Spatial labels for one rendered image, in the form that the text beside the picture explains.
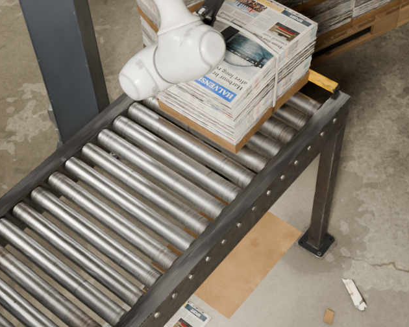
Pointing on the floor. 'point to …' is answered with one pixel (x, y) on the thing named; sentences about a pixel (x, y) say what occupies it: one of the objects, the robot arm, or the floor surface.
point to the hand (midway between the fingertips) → (237, 6)
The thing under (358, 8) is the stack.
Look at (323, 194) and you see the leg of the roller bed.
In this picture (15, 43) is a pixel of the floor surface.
